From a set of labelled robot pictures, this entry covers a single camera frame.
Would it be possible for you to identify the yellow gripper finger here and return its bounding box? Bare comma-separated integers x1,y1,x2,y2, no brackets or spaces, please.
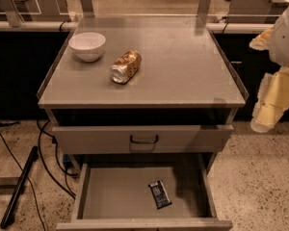
250,28,272,51
250,66,289,133

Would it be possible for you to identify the grey metal drawer cabinet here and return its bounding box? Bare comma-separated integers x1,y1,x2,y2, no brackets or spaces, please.
36,15,250,231

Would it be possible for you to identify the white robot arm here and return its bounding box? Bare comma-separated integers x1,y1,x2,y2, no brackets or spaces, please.
250,7,289,133

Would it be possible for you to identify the metal barrier post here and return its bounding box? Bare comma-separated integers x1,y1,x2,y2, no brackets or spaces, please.
197,0,211,24
0,0,22,27
80,0,94,18

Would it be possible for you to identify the white ceramic bowl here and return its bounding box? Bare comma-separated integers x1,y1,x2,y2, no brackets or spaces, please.
68,32,106,63

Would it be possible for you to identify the open grey middle drawer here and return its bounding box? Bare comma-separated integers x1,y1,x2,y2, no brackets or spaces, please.
57,153,232,231

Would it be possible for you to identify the middle metal barrier post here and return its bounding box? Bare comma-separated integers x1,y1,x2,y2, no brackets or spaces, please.
80,0,94,18

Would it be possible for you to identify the thin black floor cable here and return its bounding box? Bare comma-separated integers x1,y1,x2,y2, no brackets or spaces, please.
0,120,47,231

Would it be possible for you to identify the dark metal drawer handle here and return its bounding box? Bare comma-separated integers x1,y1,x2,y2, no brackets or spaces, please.
129,135,159,144

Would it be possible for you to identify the white horizontal rail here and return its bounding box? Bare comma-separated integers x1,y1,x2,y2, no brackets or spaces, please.
0,20,276,35

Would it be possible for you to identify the black bar on floor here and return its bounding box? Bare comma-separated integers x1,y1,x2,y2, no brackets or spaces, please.
0,146,38,229

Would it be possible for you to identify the dark blue snack bar wrapper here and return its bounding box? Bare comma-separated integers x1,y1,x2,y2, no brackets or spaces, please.
148,180,172,209

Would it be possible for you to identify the closed grey top drawer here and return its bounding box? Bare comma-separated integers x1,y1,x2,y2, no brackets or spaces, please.
53,125,233,154

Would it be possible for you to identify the gold soda can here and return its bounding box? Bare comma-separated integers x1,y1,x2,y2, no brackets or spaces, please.
110,50,142,85

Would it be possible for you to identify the left metal barrier post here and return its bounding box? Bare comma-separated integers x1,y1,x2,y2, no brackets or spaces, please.
0,0,22,27

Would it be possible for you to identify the right metal barrier post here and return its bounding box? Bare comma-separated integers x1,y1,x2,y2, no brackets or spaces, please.
197,0,211,24

